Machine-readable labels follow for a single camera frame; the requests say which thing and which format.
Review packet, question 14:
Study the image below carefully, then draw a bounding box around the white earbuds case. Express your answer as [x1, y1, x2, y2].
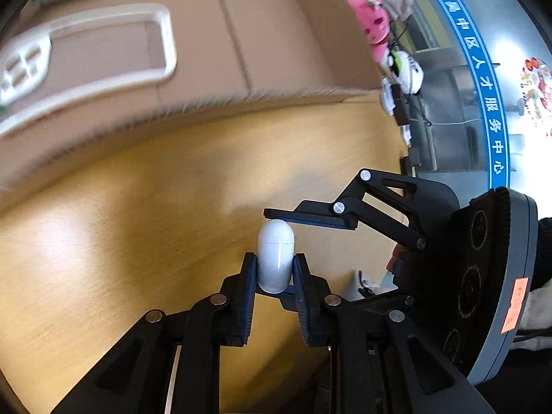
[257, 220, 295, 294]

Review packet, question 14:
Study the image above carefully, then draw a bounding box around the white clear phone case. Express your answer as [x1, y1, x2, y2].
[1, 3, 177, 135]

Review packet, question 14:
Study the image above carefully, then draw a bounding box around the black small adapter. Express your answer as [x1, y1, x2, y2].
[391, 84, 410, 126]

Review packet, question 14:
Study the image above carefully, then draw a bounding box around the white small device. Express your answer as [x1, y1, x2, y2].
[380, 77, 396, 116]

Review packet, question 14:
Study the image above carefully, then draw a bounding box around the panda plush toy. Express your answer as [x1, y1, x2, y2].
[387, 50, 424, 95]

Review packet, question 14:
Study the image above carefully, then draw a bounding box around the cardboard box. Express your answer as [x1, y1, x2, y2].
[1, 0, 381, 205]

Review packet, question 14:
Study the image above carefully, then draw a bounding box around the magenta plush toy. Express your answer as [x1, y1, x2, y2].
[345, 0, 390, 65]

